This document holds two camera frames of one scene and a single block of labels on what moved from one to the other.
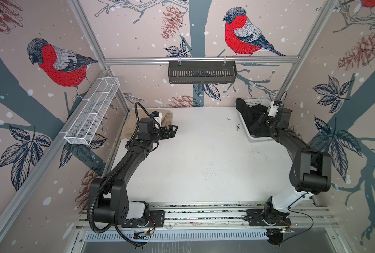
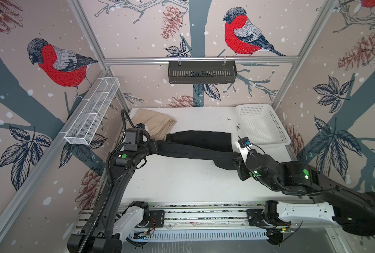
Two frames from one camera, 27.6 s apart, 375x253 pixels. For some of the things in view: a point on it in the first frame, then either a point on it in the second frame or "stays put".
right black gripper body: (269, 121) to (242, 172)
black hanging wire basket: (201, 72) stays put
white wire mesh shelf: (95, 105) stays put
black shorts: (251, 115) to (200, 145)
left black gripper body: (163, 134) to (150, 147)
